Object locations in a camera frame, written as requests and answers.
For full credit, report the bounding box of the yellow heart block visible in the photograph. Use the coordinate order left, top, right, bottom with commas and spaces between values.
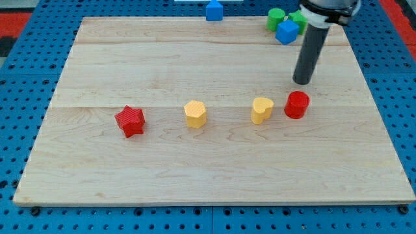
251, 97, 274, 125

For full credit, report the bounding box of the yellow hexagon block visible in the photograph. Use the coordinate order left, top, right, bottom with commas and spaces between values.
184, 100, 207, 129

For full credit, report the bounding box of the wooden board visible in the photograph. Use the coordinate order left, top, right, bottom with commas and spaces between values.
14, 17, 415, 207

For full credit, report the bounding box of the red star block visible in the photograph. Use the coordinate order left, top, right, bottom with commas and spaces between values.
114, 105, 146, 138

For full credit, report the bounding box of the red cylinder block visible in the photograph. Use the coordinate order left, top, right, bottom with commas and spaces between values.
284, 91, 310, 119

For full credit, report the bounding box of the blue cube block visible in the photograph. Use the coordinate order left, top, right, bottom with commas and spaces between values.
275, 19, 300, 45

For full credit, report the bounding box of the green cylinder block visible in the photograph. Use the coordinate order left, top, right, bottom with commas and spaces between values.
266, 8, 286, 31

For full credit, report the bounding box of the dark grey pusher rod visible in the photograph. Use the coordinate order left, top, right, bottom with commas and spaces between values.
292, 24, 329, 85

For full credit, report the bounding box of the green star block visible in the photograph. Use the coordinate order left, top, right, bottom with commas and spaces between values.
287, 10, 308, 35

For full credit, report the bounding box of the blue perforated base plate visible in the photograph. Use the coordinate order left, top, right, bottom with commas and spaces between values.
1, 1, 415, 233

